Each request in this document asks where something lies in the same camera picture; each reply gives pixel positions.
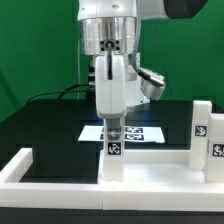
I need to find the fiducial marker sheet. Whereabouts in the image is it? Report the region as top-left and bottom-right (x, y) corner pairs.
(78, 125), (165, 143)

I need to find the white U-shaped fence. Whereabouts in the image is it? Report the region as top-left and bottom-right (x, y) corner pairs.
(0, 148), (224, 212)

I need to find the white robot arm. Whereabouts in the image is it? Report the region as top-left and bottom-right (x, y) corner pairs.
(78, 0), (208, 141)

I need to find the white desk top tray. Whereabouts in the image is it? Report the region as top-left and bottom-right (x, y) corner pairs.
(98, 149), (214, 185)

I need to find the black cable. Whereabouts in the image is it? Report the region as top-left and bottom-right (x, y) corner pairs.
(25, 83), (98, 106)

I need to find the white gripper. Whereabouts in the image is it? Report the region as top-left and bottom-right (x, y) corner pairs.
(95, 55), (126, 140)

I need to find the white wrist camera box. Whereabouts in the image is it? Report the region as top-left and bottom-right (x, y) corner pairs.
(138, 68), (166, 100)

